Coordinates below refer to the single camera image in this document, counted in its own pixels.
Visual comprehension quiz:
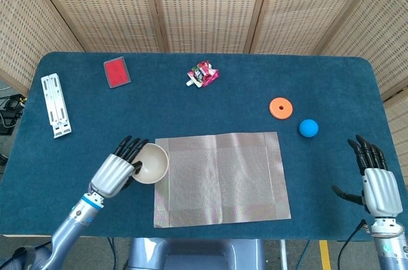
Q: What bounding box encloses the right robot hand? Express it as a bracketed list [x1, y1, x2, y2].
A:
[331, 134, 404, 220]

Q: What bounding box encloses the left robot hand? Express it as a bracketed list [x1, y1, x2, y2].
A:
[88, 135, 150, 199]

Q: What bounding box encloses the beige round bowl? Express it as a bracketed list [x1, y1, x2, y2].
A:
[132, 143, 170, 185]

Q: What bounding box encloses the brown woven placemat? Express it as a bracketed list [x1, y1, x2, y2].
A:
[153, 131, 292, 229]

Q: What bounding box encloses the teal tablecloth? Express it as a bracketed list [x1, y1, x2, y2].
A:
[0, 52, 408, 241]

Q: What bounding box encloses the white folding stand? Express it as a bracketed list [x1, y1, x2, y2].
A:
[40, 73, 73, 139]

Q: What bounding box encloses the blue ball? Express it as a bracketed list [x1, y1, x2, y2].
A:
[298, 118, 319, 138]

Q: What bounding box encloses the red flat case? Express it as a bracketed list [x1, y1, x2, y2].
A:
[103, 55, 132, 89]

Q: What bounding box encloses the blue-grey robot torso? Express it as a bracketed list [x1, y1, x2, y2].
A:
[126, 238, 265, 270]

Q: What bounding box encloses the metal table leg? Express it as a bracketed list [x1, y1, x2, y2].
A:
[279, 239, 288, 270]

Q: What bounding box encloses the black floor equipment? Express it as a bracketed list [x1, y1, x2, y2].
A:
[0, 93, 28, 136]

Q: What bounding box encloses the orange disc with hole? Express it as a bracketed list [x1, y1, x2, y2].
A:
[268, 96, 294, 120]

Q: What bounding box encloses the crumpled spout snack pouch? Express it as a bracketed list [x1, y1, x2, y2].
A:
[186, 60, 221, 88]

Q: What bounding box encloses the woven bamboo folding screen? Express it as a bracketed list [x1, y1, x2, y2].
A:
[0, 0, 408, 175]

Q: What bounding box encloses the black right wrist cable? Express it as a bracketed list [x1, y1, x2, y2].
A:
[337, 218, 367, 270]

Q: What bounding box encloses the blue floor cable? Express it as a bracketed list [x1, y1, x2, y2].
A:
[298, 239, 312, 270]
[106, 238, 118, 270]

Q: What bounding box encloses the black arm strap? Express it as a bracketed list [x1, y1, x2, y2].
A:
[0, 245, 31, 270]

